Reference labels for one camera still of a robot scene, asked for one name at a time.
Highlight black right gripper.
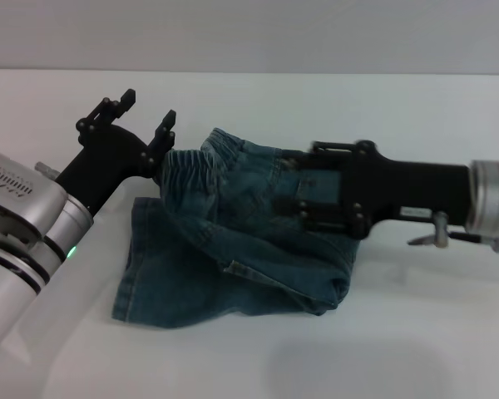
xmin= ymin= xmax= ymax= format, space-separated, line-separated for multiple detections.
xmin=272 ymin=140 xmax=472 ymax=240

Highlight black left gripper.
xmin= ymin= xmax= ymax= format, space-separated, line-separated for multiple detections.
xmin=55 ymin=87 xmax=178 ymax=218

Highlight blue denim shorts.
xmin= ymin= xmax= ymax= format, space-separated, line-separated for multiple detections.
xmin=111 ymin=126 xmax=361 ymax=329

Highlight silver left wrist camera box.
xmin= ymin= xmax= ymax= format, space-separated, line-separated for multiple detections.
xmin=0 ymin=145 xmax=68 ymax=247

